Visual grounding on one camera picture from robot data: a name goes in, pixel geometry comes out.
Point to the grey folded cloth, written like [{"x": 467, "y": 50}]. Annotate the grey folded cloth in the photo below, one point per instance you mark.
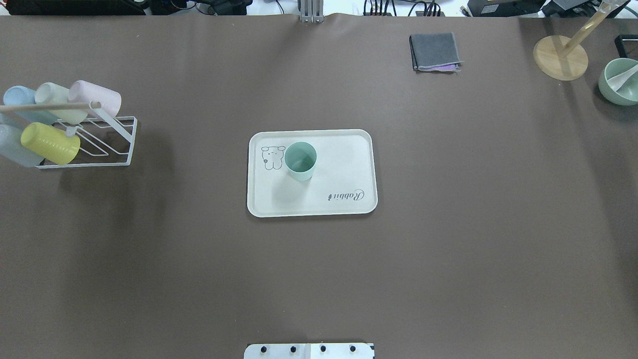
[{"x": 435, "y": 52}]

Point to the pink cup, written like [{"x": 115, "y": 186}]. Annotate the pink cup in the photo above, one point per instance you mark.
[{"x": 83, "y": 91}]

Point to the yellow cup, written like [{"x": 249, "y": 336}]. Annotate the yellow cup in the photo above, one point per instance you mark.
[{"x": 50, "y": 143}]

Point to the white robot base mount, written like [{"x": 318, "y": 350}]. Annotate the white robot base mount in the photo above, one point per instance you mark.
[{"x": 310, "y": 351}]

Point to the aluminium frame post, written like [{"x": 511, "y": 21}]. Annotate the aluminium frame post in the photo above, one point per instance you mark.
[{"x": 311, "y": 11}]

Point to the green bowl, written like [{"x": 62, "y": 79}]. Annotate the green bowl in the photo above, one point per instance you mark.
[{"x": 628, "y": 94}]

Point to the grey cup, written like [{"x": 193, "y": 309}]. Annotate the grey cup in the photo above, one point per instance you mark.
[{"x": 12, "y": 148}]

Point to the cream cup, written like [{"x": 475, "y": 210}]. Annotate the cream cup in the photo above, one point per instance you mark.
[{"x": 50, "y": 93}]

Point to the white wire cup rack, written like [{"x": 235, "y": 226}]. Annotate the white wire cup rack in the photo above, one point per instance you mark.
[{"x": 106, "y": 141}]

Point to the light blue cup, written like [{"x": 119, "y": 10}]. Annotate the light blue cup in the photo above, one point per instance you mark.
[{"x": 20, "y": 95}]

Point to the green cup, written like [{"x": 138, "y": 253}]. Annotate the green cup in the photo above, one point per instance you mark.
[{"x": 300, "y": 159}]

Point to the wooden mug tree stand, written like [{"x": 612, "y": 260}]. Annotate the wooden mug tree stand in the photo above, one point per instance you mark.
[{"x": 564, "y": 58}]

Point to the cream rabbit tray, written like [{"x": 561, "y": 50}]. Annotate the cream rabbit tray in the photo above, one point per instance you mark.
[{"x": 343, "y": 182}]

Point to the white spoon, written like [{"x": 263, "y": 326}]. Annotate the white spoon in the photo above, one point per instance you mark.
[{"x": 618, "y": 81}]

